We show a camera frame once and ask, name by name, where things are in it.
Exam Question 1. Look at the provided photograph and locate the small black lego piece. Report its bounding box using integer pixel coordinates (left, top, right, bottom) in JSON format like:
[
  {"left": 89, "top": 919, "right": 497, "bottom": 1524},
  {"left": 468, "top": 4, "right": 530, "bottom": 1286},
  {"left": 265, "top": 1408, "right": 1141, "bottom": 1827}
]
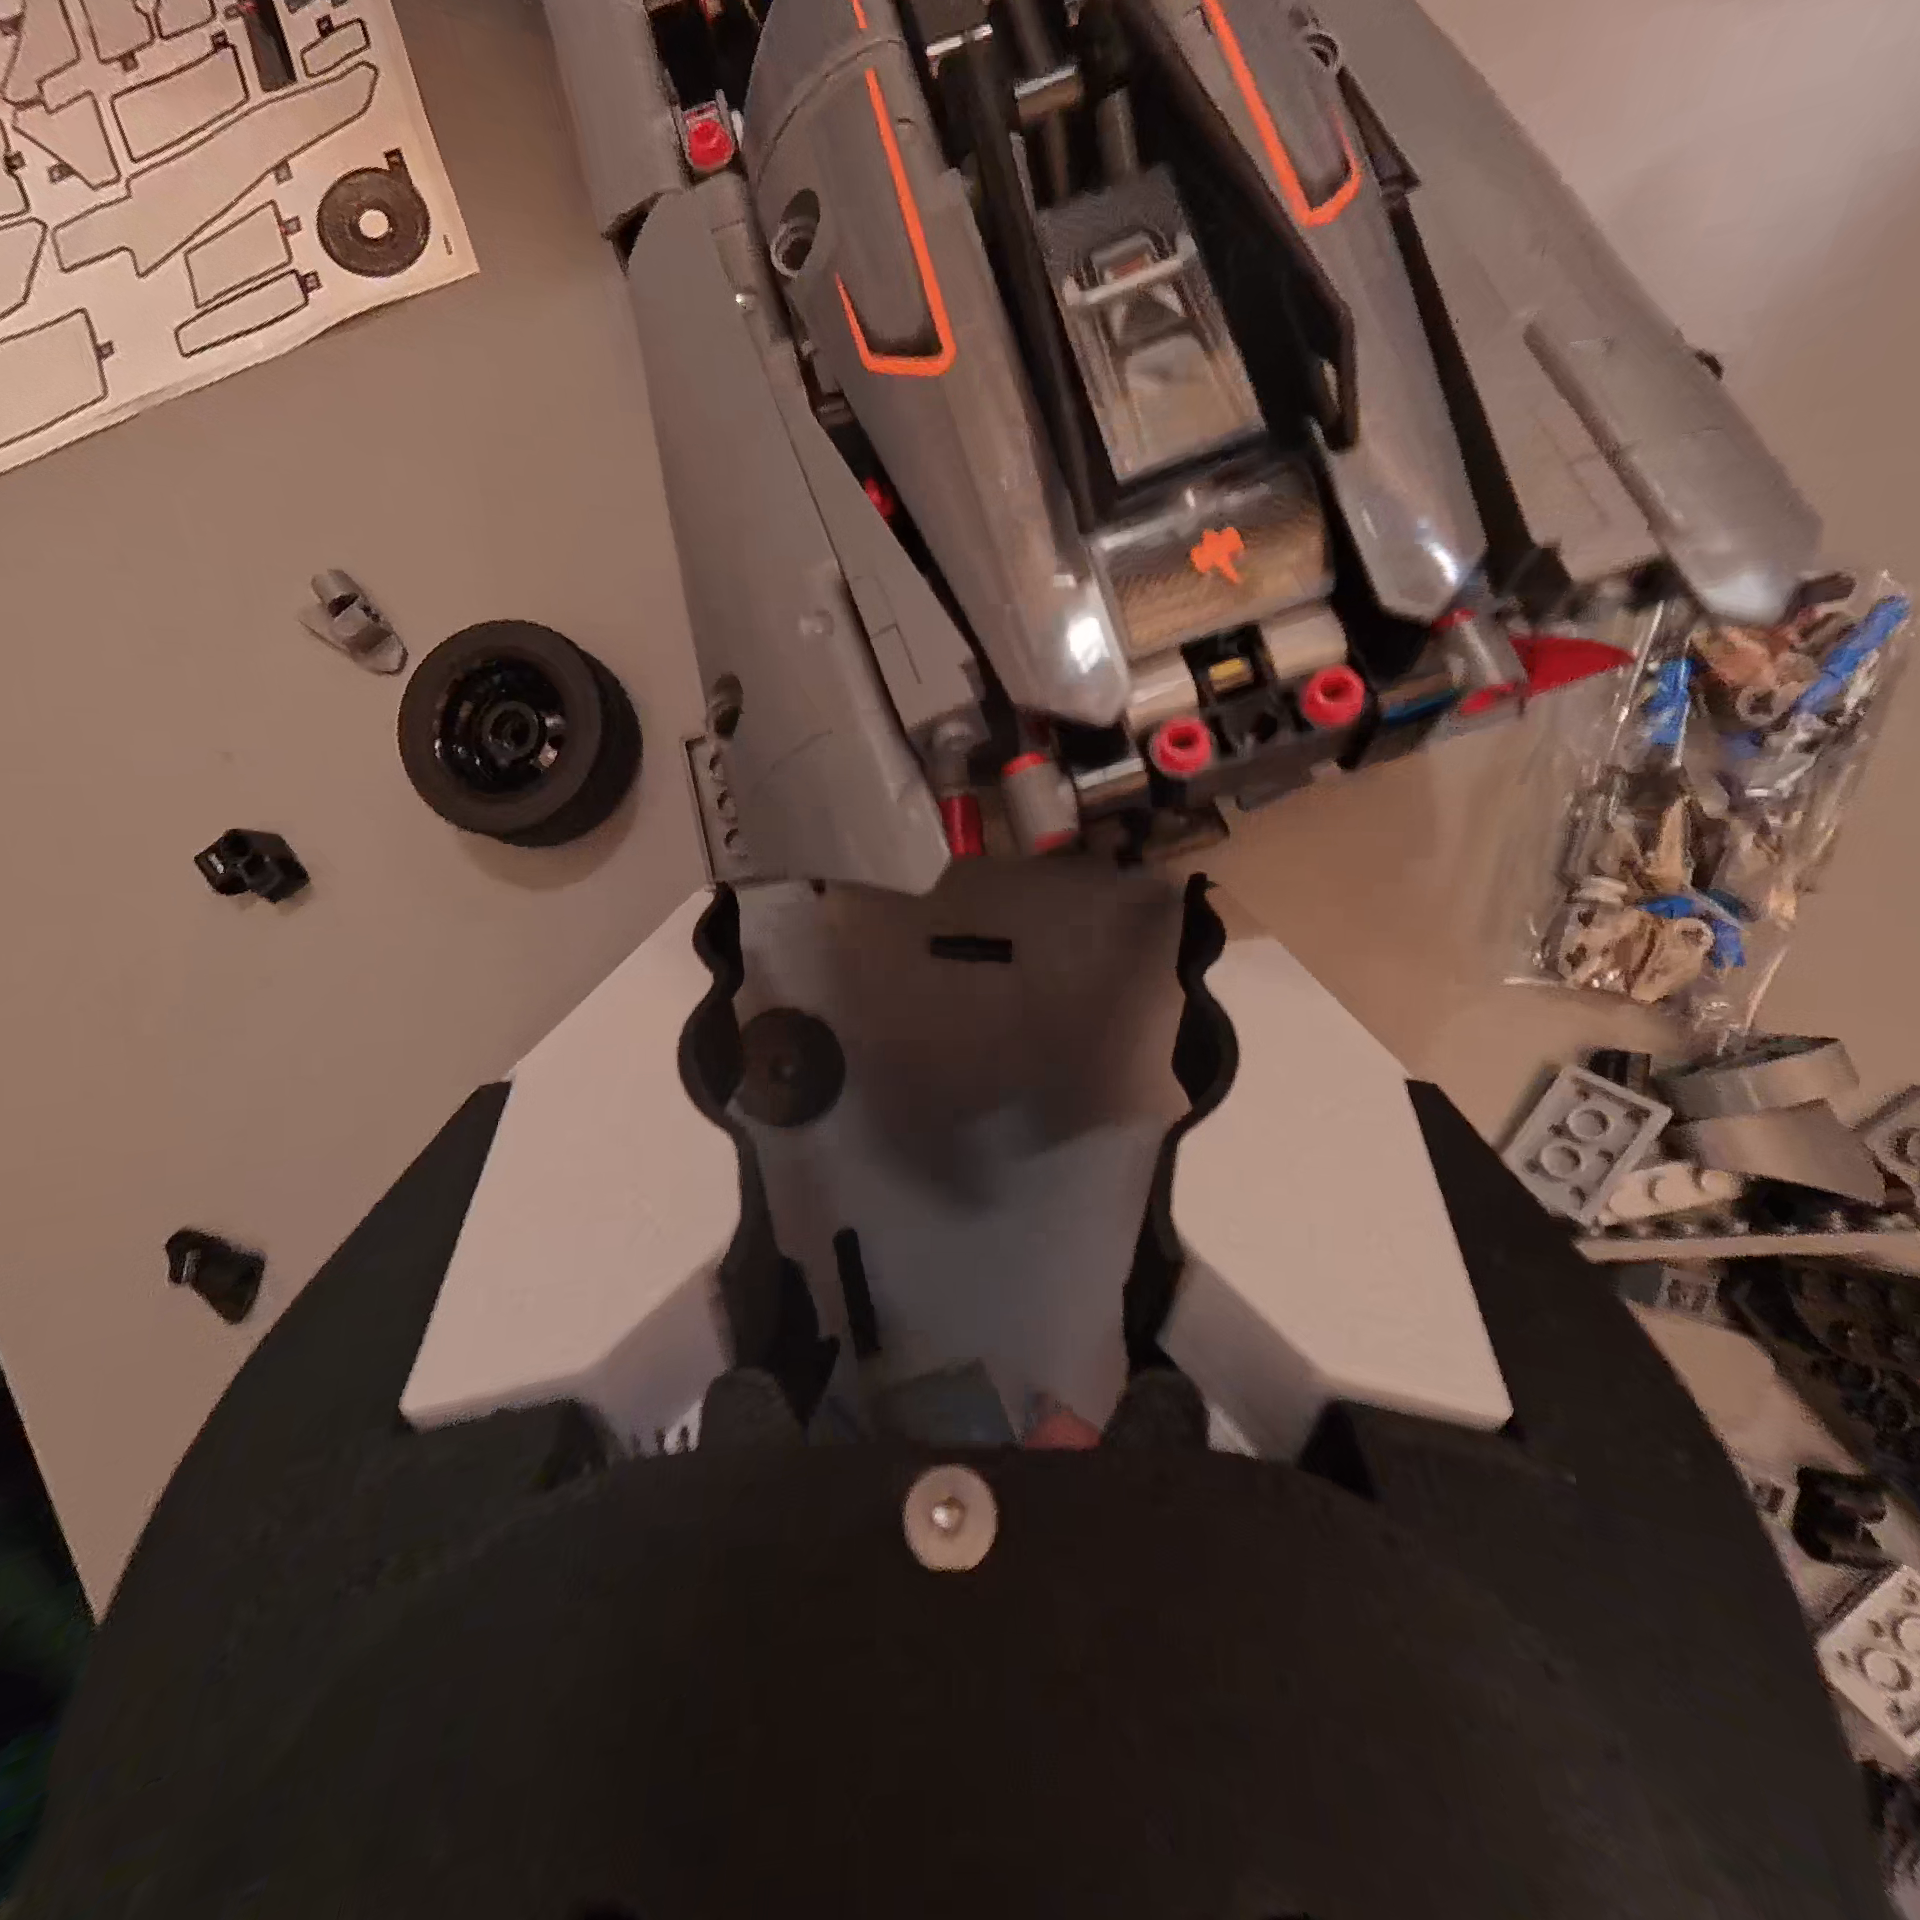
[
  {"left": 165, "top": 1228, "right": 270, "bottom": 1326},
  {"left": 191, "top": 828, "right": 313, "bottom": 905}
]

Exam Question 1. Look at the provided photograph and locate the black lego disc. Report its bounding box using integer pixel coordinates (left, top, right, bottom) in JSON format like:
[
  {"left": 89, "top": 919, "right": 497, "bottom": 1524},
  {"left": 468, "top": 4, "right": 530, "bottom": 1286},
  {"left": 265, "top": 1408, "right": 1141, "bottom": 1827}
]
[{"left": 732, "top": 1009, "right": 846, "bottom": 1127}]

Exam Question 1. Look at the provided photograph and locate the black lego wheel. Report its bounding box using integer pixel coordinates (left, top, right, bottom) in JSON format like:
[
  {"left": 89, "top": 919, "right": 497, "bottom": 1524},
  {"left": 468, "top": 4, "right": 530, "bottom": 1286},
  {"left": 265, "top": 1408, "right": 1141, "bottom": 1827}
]
[{"left": 397, "top": 620, "right": 644, "bottom": 849}]

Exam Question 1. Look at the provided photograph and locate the sticker sheet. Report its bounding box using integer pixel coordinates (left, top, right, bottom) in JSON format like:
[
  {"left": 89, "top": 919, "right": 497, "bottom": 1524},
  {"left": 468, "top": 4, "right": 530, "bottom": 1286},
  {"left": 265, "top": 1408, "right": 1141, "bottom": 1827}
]
[{"left": 0, "top": 0, "right": 482, "bottom": 474}]

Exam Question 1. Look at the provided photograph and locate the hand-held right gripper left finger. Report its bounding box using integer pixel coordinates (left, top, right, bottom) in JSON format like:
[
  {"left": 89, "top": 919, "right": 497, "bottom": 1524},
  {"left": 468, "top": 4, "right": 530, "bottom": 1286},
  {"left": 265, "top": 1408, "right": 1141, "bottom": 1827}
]
[{"left": 399, "top": 882, "right": 841, "bottom": 1449}]

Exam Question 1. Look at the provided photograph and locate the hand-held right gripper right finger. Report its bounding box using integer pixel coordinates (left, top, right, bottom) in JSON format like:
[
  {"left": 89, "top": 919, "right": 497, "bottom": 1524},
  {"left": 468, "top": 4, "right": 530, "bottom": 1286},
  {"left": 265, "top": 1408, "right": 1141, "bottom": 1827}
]
[{"left": 1123, "top": 871, "right": 1514, "bottom": 1454}]

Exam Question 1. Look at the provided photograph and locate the grey lego panel assembly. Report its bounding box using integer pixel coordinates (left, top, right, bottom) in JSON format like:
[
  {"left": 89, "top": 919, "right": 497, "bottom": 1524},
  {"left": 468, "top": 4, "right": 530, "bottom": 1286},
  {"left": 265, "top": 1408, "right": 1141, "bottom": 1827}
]
[{"left": 877, "top": 1363, "right": 1021, "bottom": 1444}]

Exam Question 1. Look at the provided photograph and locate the pile of lego pieces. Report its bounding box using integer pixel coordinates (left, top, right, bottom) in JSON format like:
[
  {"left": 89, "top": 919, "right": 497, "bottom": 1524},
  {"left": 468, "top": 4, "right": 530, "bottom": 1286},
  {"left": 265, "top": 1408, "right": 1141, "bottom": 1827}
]
[{"left": 1497, "top": 1035, "right": 1920, "bottom": 1772}]

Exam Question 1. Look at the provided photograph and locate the small grey lego connector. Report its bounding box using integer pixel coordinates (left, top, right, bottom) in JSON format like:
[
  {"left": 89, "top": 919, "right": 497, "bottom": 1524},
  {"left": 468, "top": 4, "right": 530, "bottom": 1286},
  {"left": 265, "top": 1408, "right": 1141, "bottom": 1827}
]
[{"left": 299, "top": 568, "right": 410, "bottom": 676}]

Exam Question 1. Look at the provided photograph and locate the lego car chassis model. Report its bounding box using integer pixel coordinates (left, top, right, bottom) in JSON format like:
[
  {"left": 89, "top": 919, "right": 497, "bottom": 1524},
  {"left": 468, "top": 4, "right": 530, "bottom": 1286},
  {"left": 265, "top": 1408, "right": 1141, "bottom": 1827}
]
[{"left": 539, "top": 0, "right": 1825, "bottom": 899}]

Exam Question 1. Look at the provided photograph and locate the clear bag of lego pieces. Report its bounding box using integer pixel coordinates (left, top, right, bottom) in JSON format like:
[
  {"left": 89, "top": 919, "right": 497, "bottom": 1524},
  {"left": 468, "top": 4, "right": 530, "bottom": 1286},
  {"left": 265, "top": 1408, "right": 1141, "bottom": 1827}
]
[{"left": 1506, "top": 570, "right": 1913, "bottom": 1041}]

